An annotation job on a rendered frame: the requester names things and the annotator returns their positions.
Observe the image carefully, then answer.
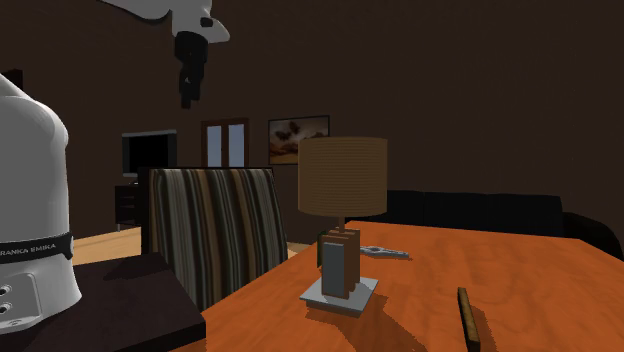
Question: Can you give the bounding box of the wooden framed window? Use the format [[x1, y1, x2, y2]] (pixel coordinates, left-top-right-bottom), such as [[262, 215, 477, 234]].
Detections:
[[200, 117, 250, 169]]

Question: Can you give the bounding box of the black television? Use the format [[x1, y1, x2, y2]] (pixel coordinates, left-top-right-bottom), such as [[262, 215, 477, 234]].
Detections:
[[121, 129, 178, 179]]

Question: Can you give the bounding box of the dark television cabinet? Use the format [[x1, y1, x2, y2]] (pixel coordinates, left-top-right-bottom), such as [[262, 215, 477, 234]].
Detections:
[[114, 183, 144, 232]]

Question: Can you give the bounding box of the striped upholstered chair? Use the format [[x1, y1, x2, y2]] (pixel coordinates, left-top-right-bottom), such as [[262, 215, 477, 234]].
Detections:
[[138, 166, 290, 313]]

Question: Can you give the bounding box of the brown shade table lamp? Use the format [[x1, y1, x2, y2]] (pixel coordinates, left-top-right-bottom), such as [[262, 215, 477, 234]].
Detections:
[[297, 136, 389, 318]]

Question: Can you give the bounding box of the dark robot stand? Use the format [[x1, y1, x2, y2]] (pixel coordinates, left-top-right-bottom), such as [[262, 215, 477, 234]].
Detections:
[[0, 251, 208, 352]]

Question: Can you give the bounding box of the grey flat metal tool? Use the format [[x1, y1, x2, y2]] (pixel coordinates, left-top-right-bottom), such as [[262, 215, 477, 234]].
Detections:
[[360, 245, 411, 260]]

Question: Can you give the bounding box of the black sofa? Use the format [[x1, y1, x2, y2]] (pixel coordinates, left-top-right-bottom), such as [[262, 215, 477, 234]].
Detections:
[[358, 188, 624, 262]]

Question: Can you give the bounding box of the orange wooden table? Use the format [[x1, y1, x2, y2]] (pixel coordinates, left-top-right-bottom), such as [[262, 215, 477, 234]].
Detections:
[[171, 220, 624, 352]]

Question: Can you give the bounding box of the brown wooden stick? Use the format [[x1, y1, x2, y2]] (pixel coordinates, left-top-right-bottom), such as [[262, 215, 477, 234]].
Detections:
[[456, 286, 483, 352]]

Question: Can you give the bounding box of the framed landscape wall picture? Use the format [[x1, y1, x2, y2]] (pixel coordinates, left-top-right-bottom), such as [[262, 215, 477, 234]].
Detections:
[[267, 114, 331, 166]]

